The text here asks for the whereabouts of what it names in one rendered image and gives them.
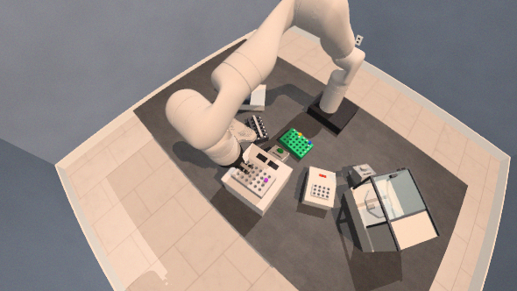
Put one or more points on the green tube rack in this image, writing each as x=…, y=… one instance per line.
x=294, y=144

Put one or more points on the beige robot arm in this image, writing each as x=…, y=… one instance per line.
x=204, y=124

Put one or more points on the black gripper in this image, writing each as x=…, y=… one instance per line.
x=240, y=164

